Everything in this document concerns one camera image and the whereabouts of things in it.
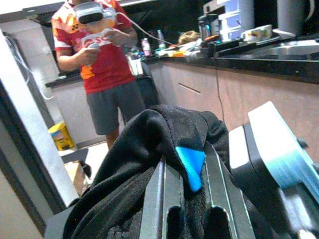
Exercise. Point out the white VR controller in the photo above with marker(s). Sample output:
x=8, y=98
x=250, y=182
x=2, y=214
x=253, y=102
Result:
x=106, y=33
x=93, y=46

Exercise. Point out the clear bottle green label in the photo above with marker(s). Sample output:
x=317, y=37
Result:
x=161, y=39

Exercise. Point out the black garment with blue patch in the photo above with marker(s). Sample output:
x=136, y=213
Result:
x=129, y=161

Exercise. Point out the white printed mug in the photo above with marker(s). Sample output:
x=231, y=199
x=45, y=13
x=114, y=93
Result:
x=258, y=32

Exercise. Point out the person's left hand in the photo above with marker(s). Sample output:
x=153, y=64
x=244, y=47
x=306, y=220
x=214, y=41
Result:
x=120, y=37

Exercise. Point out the brown kitchen base cabinet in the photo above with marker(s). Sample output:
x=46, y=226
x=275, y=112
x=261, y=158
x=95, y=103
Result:
x=261, y=99

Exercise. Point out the pink bottle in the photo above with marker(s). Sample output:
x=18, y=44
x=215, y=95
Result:
x=145, y=47

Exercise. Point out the white blue plastic drawer unit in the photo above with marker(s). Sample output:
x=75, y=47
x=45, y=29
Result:
x=236, y=20

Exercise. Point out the person's right hand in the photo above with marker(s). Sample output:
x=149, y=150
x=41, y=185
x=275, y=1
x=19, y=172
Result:
x=88, y=55

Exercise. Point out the grey VR headset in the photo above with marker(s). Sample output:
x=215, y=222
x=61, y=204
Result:
x=92, y=12

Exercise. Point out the yellow plastic container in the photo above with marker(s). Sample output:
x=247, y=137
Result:
x=61, y=135

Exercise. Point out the brown cardboard box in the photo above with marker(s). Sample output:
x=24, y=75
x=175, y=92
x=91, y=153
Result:
x=76, y=174

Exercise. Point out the steel sink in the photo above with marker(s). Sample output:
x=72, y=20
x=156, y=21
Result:
x=286, y=48

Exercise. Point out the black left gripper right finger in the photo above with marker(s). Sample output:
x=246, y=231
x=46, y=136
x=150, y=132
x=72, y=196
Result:
x=224, y=189

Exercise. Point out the person in red shirt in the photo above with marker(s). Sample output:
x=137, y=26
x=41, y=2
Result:
x=107, y=69

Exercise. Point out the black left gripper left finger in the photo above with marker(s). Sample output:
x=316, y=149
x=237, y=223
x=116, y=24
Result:
x=154, y=199

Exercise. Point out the brown crumpled cloth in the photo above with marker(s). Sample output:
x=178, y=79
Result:
x=189, y=37

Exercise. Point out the black tumbler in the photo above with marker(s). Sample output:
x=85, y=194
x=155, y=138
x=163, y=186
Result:
x=207, y=27

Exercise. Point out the grey base cabinet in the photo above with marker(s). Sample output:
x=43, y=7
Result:
x=72, y=112

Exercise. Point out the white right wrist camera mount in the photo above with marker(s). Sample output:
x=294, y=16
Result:
x=274, y=139

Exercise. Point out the grey jug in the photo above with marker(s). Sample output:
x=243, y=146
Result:
x=291, y=17

